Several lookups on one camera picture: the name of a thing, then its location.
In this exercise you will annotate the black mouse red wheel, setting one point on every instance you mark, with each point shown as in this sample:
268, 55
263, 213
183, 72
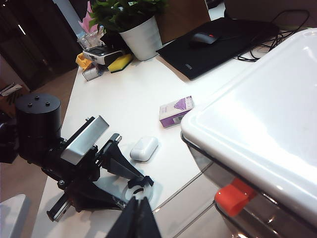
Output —
201, 39

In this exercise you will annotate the green leafy plant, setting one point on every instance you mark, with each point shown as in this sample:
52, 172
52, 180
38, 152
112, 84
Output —
123, 15

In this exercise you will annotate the brown desk partition panel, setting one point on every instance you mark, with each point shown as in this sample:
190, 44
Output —
183, 19

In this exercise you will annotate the white earbuds case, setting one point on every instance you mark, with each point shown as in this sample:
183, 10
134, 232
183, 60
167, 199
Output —
143, 148

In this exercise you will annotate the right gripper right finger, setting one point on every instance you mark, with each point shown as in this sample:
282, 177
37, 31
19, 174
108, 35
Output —
148, 223

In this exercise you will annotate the white ribbed plant pot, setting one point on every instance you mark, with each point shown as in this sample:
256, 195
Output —
141, 39

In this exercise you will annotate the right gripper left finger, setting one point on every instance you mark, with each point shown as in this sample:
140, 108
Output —
123, 223

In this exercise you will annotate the white plastic drawer cabinet frame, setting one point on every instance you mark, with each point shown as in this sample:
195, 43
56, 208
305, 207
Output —
260, 111

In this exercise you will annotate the black laptop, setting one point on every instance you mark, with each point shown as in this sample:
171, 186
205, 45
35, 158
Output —
210, 59

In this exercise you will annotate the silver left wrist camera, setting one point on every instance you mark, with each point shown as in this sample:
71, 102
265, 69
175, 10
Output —
84, 141

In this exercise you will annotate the transparent tape roll navy clip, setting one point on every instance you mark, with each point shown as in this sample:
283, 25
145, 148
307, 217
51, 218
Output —
127, 193

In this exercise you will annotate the clear glass cups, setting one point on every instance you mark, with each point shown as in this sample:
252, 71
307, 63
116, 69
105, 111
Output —
89, 39

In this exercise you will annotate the purple white tissue pack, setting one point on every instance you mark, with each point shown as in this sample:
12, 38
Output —
173, 111

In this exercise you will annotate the small clear plastic box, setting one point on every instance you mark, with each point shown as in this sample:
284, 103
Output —
90, 74

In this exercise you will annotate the white flat panel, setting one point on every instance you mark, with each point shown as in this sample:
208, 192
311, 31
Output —
12, 218

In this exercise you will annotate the dark wooden cabinet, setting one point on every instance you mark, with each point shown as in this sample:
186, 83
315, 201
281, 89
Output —
37, 37

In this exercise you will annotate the white black label printer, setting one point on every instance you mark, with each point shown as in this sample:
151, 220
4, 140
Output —
99, 53

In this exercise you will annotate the yellow green sponge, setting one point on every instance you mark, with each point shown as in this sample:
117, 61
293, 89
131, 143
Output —
119, 64

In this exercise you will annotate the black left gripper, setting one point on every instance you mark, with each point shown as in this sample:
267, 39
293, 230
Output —
79, 176

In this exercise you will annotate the yellow plastic item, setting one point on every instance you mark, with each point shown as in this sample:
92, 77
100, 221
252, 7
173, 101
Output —
81, 62

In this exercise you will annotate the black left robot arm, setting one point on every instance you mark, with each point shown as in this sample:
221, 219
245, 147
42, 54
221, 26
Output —
37, 124

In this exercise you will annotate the pink folded paper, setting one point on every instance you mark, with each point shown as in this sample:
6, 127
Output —
86, 22

